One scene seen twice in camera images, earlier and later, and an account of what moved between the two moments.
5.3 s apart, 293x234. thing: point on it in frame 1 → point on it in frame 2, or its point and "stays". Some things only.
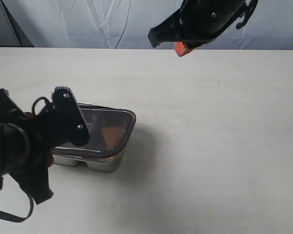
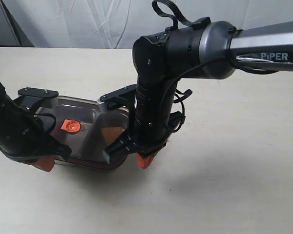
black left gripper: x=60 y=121 → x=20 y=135
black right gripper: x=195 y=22 → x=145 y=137
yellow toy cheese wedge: x=113 y=135 stays
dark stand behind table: x=5 y=30 stays
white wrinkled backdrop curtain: x=271 y=25 stays
